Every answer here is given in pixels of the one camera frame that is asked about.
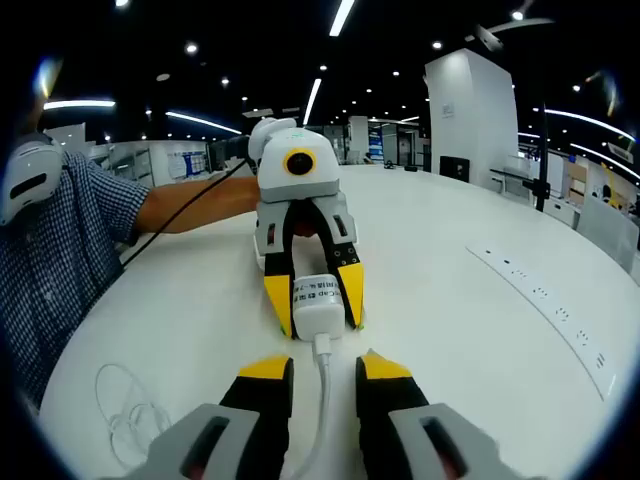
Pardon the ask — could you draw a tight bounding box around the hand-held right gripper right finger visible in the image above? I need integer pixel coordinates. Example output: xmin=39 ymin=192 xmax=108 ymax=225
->
xmin=354 ymin=348 xmax=549 ymax=480

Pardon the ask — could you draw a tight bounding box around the person's blue checked shirt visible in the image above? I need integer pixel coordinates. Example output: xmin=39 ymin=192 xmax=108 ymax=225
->
xmin=0 ymin=149 xmax=154 ymax=417

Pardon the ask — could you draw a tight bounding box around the white worn device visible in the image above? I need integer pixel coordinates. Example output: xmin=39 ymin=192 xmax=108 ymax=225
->
xmin=0 ymin=132 xmax=66 ymax=228

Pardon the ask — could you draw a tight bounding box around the white charger adapter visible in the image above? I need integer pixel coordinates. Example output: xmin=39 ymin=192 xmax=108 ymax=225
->
xmin=291 ymin=273 xmax=348 ymax=344

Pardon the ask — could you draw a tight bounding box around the white Type-C cable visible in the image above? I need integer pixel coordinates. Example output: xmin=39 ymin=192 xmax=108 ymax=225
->
xmin=94 ymin=333 xmax=334 ymax=480

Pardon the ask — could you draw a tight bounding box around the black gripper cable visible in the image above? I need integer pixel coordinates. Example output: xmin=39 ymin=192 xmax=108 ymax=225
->
xmin=119 ymin=149 xmax=262 ymax=269

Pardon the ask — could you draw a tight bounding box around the white desk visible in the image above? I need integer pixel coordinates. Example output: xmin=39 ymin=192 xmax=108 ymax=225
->
xmin=39 ymin=164 xmax=640 ymax=480

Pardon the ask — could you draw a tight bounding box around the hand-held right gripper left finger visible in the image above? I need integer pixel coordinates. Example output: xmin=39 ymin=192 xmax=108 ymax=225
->
xmin=97 ymin=354 xmax=296 ymax=480

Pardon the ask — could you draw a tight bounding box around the black square box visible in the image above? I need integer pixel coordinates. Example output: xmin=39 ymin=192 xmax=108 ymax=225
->
xmin=439 ymin=155 xmax=472 ymax=183

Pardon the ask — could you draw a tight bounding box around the black pole stand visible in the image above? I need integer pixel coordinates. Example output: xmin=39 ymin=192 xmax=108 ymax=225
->
xmin=519 ymin=102 xmax=552 ymax=214

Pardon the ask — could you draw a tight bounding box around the white built-in power strip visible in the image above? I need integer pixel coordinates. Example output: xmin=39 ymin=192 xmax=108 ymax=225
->
xmin=464 ymin=239 xmax=620 ymax=403

